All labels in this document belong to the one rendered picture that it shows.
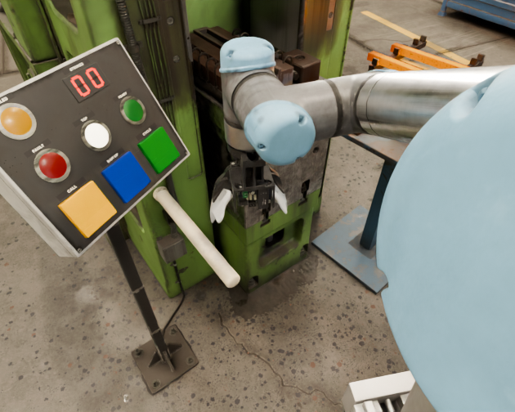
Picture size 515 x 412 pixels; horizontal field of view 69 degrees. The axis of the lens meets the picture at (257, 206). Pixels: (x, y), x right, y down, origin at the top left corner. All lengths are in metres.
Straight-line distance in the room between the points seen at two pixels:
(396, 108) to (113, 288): 1.64
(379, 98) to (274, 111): 0.11
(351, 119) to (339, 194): 1.74
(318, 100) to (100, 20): 0.67
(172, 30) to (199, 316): 1.14
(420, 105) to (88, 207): 0.56
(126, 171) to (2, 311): 1.36
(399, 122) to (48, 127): 0.56
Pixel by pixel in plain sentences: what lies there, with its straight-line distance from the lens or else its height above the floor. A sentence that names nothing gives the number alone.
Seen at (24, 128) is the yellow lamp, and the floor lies 1.15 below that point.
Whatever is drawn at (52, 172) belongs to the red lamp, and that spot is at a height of 1.08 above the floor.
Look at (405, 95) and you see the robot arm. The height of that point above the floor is 1.31.
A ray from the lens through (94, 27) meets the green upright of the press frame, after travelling 1.02.
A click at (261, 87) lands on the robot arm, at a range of 0.48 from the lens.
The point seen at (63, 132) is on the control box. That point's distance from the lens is 0.74.
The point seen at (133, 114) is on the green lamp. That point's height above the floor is 1.09.
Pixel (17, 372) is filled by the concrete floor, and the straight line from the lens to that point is 1.85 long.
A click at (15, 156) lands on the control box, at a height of 1.13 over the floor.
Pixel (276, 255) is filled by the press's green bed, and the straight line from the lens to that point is 1.68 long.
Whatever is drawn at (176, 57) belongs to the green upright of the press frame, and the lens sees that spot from 1.13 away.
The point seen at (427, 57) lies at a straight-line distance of 1.40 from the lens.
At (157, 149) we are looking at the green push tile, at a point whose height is 1.02.
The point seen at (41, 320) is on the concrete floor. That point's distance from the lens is 1.93.
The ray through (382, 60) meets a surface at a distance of 1.34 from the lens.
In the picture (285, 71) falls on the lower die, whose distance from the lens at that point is 1.18.
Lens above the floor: 1.49
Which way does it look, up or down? 45 degrees down
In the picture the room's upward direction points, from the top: straight up
